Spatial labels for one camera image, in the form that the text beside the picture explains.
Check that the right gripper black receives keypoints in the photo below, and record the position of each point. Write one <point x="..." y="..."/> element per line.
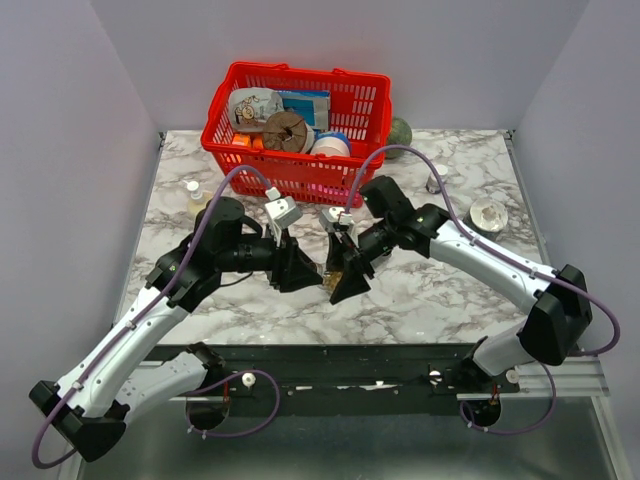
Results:
<point x="354" y="267"/>

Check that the red plastic shopping basket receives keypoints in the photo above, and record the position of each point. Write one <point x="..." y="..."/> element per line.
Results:
<point x="361" y="109"/>

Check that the blue white carton box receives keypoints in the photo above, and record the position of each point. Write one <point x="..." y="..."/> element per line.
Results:
<point x="312" y="105"/>

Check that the white cap pill bottle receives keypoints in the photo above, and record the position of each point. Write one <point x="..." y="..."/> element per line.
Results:
<point x="437" y="179"/>

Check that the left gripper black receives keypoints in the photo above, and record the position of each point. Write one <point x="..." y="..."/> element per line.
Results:
<point x="292" y="270"/>

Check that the grey cup with white contents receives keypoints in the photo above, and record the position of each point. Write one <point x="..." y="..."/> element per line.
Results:
<point x="486" y="215"/>

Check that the white blue round tub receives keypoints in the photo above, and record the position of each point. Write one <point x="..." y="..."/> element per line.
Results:
<point x="332" y="144"/>

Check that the white printed snack pouch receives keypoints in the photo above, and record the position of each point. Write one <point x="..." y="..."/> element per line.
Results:
<point x="250" y="108"/>

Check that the green watermelon ball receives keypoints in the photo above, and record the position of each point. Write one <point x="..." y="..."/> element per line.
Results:
<point x="400" y="134"/>

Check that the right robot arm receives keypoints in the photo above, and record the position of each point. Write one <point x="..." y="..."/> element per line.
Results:
<point x="557" y="313"/>

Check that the orange small package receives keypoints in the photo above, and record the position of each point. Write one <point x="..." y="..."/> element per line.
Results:
<point x="249" y="140"/>

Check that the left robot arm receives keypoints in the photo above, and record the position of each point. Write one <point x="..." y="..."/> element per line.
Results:
<point x="92" y="405"/>

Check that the brown twine roll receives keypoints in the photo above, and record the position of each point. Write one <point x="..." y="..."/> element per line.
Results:
<point x="287" y="132"/>

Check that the clear jar of yellow pills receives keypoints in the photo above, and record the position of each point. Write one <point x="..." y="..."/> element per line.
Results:
<point x="329" y="278"/>

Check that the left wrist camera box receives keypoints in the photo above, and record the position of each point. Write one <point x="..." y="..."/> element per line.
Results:
<point x="281" y="211"/>

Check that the cream pump lotion bottle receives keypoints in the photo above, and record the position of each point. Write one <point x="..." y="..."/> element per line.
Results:
<point x="198" y="197"/>

